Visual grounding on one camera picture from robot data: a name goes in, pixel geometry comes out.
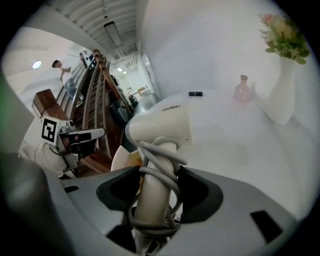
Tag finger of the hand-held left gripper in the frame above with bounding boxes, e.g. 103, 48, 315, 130
66, 127, 106, 145

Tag white vase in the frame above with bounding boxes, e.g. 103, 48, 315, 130
264, 56, 299, 126

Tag white door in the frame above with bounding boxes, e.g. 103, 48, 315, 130
142, 52, 158, 96

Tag cardboard boxes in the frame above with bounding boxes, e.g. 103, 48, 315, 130
137, 84, 151, 97

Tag pink glass bottle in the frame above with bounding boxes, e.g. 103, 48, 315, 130
233, 74, 252, 106

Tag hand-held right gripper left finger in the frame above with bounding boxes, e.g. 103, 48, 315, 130
59, 164, 146, 255

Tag pink flower bouquet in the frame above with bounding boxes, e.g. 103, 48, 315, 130
257, 12, 311, 65

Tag dark wooden staircase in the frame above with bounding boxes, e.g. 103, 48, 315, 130
31, 48, 137, 179

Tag white hair dryer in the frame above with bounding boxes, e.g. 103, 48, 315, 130
124, 101, 195, 256

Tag person's grey hoodie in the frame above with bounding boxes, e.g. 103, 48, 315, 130
0, 69, 72, 256

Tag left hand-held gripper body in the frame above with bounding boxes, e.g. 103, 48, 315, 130
40, 116, 98, 173

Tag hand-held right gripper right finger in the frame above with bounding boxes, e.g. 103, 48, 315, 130
159, 165, 299, 256

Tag long black-framed ceiling light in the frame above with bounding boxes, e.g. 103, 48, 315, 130
103, 21, 124, 47

